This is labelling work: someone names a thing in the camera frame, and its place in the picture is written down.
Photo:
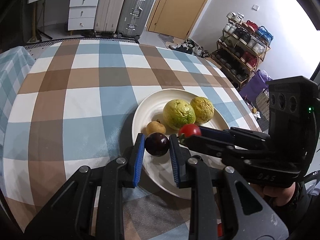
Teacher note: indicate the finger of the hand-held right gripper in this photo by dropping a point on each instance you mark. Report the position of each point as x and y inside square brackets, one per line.
[225, 133]
[207, 145]

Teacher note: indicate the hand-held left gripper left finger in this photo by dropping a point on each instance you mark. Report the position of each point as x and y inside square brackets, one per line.
[140, 160]

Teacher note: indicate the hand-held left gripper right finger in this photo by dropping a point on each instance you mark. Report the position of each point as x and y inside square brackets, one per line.
[175, 160]

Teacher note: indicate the dark purple plum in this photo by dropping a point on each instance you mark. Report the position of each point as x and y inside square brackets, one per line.
[157, 144]

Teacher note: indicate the wrinkled olive guava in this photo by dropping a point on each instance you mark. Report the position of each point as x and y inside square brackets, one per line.
[202, 110]

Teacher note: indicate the brown longan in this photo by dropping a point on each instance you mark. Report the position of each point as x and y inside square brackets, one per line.
[155, 128]

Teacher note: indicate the smooth yellow guava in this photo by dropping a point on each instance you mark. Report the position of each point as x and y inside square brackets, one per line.
[178, 113]

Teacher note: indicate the cream round plate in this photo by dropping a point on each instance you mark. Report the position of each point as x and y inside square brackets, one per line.
[150, 115]

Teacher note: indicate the person's right hand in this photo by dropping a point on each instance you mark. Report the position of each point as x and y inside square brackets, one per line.
[280, 195]

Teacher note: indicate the woven laundry basket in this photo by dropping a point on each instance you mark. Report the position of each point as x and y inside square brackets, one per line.
[262, 105]

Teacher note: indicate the purple bag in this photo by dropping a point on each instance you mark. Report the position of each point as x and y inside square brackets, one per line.
[255, 85]

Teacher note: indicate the pile of loose shoes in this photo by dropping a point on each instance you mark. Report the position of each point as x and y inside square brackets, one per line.
[192, 48]

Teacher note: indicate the wooden shoe rack with shoes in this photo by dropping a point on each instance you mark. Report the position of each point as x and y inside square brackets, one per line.
[246, 45]

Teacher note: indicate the grey doormat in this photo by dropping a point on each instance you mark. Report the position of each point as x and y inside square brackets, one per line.
[166, 40]

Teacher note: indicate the wooden door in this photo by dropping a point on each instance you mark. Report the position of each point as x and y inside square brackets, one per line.
[180, 5]

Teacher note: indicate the silver suitcase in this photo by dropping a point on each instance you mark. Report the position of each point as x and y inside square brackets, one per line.
[136, 12]

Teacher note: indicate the teal plaid tablecloth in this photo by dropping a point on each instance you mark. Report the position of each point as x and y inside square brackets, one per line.
[12, 80]

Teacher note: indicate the beige suitcase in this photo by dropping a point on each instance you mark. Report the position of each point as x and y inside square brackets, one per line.
[111, 7]

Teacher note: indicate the white drawer cabinet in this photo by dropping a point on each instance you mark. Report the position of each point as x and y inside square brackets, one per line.
[83, 11]

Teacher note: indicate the white wall switch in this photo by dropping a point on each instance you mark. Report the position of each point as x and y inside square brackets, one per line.
[255, 7]

